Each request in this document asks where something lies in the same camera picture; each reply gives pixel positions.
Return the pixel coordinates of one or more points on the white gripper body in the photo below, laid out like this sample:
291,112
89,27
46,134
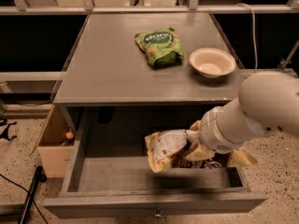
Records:
211,131

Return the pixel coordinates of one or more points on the brown chip bag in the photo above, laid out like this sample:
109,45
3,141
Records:
165,150

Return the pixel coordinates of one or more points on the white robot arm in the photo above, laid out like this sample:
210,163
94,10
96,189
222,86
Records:
267,103

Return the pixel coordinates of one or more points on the green chip bag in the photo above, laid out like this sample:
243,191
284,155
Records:
160,47

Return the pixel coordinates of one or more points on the grey open drawer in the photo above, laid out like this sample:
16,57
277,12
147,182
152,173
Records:
126,186

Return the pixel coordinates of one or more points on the white bowl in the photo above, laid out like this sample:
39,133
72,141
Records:
212,63

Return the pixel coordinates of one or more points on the small orange ball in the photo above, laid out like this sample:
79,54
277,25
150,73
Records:
69,136

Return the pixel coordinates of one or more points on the cardboard box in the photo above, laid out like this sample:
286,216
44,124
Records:
54,150

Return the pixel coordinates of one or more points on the black pole on floor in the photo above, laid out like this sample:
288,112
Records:
29,201

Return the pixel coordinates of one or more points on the black clamp tool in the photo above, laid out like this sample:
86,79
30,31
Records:
5,133

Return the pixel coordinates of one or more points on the metal railing frame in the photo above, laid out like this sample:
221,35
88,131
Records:
146,3

